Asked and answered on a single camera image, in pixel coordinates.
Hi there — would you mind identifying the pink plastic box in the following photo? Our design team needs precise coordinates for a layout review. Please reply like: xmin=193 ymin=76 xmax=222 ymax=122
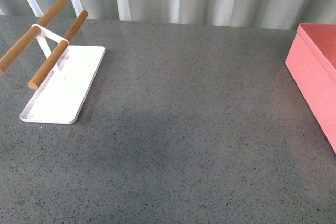
xmin=285 ymin=23 xmax=335 ymax=149

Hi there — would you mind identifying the white rack with wooden rods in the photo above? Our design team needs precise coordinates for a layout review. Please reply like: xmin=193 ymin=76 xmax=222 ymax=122
xmin=1 ymin=0 xmax=106 ymax=124

